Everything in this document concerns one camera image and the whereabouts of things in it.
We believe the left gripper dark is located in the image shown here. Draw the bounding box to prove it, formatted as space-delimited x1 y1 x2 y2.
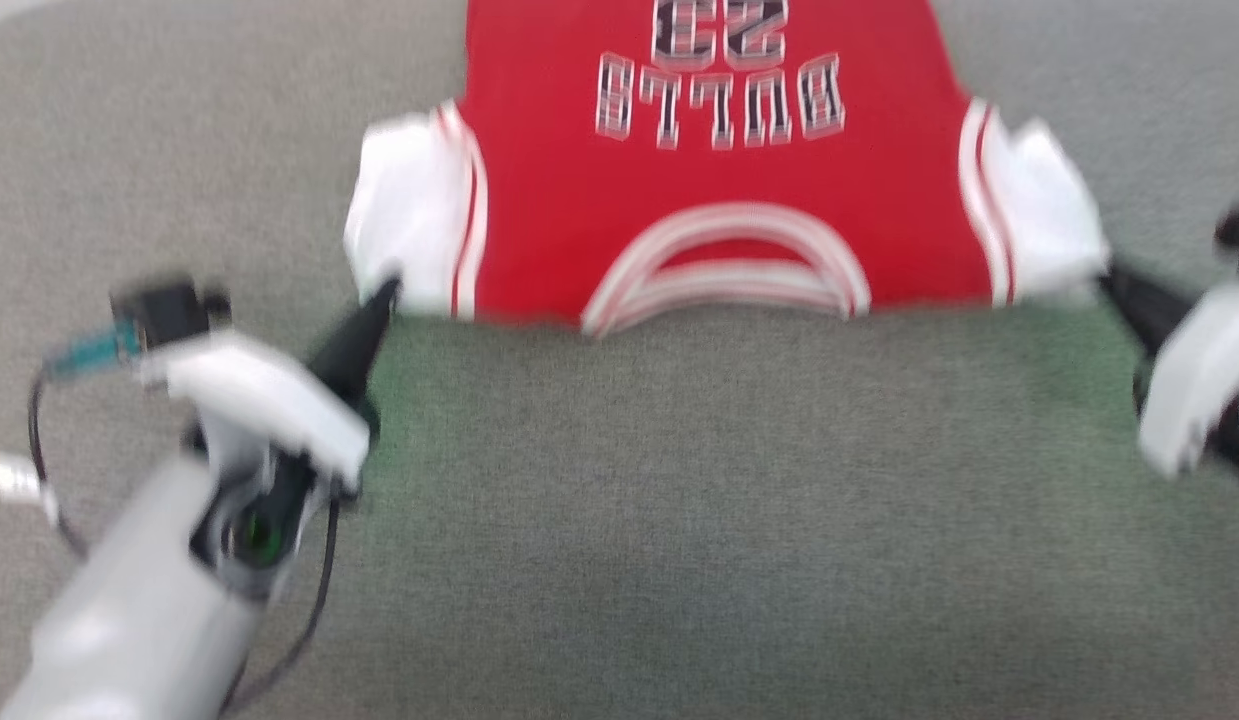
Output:
184 278 401 602

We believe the red white basketball jersey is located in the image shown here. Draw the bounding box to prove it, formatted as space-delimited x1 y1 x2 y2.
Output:
344 0 1111 340

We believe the grey fabric sofa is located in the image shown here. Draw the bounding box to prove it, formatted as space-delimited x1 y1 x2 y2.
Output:
0 0 1239 720

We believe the black left camera connector block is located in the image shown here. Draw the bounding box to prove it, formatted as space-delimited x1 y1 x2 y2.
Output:
109 279 231 347

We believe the teal left cable plug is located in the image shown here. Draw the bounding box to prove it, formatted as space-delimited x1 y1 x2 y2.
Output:
43 320 141 382

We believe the white cable label tag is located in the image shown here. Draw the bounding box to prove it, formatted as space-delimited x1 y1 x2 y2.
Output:
0 451 61 523

